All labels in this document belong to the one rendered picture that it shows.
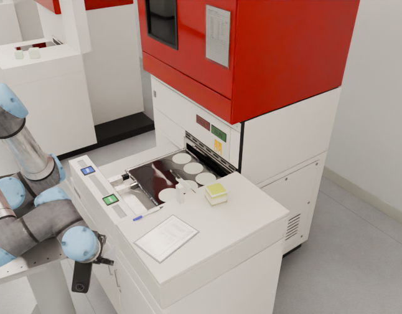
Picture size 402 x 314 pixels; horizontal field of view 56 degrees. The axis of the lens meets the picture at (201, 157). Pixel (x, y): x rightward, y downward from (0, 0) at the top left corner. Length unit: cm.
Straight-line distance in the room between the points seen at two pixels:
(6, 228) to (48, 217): 9
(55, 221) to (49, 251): 77
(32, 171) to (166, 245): 55
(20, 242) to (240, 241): 81
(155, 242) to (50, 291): 74
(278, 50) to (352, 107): 157
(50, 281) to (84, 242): 107
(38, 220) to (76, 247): 11
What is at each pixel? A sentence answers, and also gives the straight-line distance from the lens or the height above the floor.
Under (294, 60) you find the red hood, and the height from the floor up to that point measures 144.
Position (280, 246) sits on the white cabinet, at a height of 77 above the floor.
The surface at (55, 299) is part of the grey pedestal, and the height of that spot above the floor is 41.
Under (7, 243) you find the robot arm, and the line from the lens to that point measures 98.
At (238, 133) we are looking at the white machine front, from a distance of 169.
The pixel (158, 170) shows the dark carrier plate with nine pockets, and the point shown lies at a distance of 191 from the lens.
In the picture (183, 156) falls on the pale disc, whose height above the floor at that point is 90.
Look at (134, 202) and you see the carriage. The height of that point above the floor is 88.
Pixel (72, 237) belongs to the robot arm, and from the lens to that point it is 93.
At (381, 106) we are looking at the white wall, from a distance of 301.
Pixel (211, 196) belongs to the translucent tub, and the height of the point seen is 103.
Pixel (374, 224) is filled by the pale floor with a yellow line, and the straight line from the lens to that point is 318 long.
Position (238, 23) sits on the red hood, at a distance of 148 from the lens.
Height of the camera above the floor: 202
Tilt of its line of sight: 34 degrees down
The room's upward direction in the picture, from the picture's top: straight up
